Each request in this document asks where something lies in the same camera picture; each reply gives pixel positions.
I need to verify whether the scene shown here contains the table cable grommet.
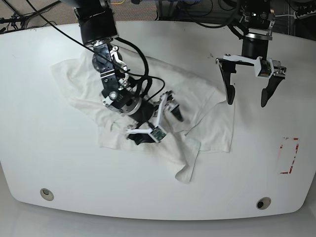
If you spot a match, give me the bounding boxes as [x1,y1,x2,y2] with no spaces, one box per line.
[40,188,54,201]
[256,197,272,210]

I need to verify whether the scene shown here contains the black tripod stand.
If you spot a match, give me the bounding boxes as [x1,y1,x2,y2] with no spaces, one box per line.
[0,0,62,34]

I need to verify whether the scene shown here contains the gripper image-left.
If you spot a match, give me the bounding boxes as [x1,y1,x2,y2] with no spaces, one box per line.
[126,91,184,145]

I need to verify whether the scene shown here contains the right table cable grommet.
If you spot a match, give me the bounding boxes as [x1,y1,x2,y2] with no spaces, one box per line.
[256,197,272,210]

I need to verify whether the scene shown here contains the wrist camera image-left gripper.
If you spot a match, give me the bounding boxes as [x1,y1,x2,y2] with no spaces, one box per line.
[149,126,167,143]

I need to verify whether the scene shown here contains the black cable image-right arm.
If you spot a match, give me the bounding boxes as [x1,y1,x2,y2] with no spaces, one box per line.
[197,21,247,41]

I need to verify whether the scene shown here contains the white printed T-shirt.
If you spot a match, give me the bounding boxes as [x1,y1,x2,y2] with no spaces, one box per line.
[50,53,235,183]

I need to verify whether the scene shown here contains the white power strip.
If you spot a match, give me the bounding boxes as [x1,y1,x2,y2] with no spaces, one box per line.
[294,6,316,20]

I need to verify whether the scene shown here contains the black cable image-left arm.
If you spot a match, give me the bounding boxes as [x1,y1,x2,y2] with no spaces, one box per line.
[24,0,166,104]

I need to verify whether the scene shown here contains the red tape rectangle marking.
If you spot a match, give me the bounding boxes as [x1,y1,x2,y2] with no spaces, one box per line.
[277,137,300,174]

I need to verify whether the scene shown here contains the left table cable grommet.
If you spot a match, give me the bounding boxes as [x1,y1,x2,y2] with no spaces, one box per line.
[40,188,54,201]

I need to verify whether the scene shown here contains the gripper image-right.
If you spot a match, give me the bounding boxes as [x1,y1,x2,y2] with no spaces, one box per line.
[217,34,286,108]

